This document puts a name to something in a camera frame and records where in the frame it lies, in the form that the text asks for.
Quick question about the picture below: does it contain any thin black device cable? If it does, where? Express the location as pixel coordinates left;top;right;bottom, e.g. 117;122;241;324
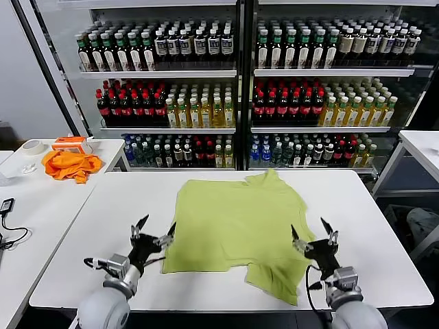
0;211;29;251

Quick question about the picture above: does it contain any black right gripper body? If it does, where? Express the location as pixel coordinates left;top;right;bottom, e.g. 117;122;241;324
303;239;342;273

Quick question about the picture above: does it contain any white drinks display cabinet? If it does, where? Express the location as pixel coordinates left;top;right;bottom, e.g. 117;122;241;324
33;0;245;172
247;0;439;176

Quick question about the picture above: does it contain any yellow juice bottle white cap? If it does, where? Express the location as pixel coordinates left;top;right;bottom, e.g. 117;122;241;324
355;97;375;127
189;97;202;129
368;97;387;127
200;97;213;129
379;96;399;127
212;97;226;129
177;98;191;129
331;97;351;127
224;96;237;129
318;97;337;127
343;97;363;127
165;98;178;129

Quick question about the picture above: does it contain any light green printed T-shirt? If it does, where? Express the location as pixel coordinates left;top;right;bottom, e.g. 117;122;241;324
161;168;317;306

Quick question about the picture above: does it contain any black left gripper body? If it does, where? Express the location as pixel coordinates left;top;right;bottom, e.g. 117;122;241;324
128;234;165;271

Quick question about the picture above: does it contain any black cabinet centre post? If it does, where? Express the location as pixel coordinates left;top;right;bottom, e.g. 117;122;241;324
235;0;257;172

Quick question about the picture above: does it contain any white side table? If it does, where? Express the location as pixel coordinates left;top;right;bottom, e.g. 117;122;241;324
0;138;132;329
370;130;439;200

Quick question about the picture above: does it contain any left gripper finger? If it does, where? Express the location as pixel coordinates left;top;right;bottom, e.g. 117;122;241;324
130;215;150;240
153;221;177;246

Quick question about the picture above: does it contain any beige masking tape roll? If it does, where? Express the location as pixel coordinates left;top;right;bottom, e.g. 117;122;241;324
21;139;46;158

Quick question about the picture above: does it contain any navy label dark drink bottle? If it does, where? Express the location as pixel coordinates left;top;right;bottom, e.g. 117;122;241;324
167;29;180;66
206;28;221;66
365;27;382;65
391;28;409;65
193;29;207;66
403;29;423;65
378;27;395;65
219;28;235;66
154;29;168;66
179;29;193;66

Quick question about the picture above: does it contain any orange and white box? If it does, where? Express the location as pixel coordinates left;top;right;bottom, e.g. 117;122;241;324
51;136;94;156

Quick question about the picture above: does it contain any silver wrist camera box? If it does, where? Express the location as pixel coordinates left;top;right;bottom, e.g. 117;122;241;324
102;254;131;278
331;266;360;291

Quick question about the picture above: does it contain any small black flat device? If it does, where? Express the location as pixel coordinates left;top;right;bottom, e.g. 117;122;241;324
0;197;16;216

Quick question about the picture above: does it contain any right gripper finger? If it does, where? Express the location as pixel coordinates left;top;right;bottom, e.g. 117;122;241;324
291;224;309;253
320;217;339;245

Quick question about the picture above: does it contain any crumpled orange cloth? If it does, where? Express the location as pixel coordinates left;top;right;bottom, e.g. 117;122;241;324
41;149;104;185

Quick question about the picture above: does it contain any green cap dark tea bottle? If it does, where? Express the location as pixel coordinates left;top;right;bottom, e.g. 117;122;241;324
140;31;156;72
88;32;104;72
100;32;117;72
298;29;313;69
324;29;341;69
126;31;143;72
113;32;130;72
311;29;327;69
76;33;91;72
270;29;284;69
256;29;271;69
283;29;298;69

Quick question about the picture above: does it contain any beige label dark drink bottle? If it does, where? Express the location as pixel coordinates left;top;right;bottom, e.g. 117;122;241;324
338;27;355;65
352;27;369;65

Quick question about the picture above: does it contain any black left camera cable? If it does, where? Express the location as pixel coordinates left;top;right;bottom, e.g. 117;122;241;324
83;257;106;271

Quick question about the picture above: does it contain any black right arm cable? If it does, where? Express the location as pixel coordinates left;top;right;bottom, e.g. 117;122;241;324
305;264;334;329

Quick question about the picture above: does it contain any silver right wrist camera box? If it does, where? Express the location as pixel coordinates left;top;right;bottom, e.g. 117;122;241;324
331;266;360;291

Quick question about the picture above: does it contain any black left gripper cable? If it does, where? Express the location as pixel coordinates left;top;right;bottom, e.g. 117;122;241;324
142;256;166;269

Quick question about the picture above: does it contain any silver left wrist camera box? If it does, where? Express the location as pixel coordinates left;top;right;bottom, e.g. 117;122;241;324
102;254;131;278

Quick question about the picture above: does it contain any grey fabric bundle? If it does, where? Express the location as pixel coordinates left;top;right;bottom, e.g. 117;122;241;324
406;207;439;243

